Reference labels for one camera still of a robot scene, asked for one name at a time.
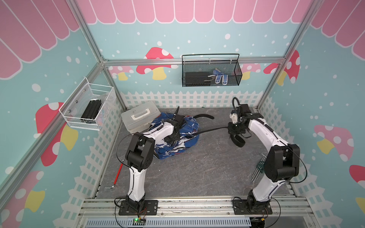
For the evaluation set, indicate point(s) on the hex key set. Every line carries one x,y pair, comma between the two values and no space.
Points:
259,169

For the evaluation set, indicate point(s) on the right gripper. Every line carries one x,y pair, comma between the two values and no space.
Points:
230,129

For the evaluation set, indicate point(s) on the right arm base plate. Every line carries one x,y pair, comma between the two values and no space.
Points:
242,206

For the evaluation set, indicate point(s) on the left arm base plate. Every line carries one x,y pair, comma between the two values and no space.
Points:
150,208

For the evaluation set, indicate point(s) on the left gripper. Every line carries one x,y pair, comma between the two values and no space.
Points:
176,138

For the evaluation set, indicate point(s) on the blue white item in basket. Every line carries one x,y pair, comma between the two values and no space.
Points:
219,77

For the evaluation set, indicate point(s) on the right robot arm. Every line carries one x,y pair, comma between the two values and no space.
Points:
281,164

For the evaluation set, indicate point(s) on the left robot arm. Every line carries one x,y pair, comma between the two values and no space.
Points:
140,155

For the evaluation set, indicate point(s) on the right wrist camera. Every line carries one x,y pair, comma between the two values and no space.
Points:
239,112

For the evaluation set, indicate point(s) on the white wire wall basket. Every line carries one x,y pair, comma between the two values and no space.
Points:
75,105

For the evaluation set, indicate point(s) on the black box in white basket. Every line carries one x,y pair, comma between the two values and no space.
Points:
91,111

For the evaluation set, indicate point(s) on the blue patterned trousers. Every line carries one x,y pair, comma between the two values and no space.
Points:
181,139

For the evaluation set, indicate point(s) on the white plastic case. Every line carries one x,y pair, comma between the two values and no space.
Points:
138,119

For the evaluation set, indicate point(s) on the green circuit board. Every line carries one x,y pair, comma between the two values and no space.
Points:
139,222

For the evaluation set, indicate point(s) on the black mesh wall basket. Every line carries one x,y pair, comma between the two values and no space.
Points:
228,63

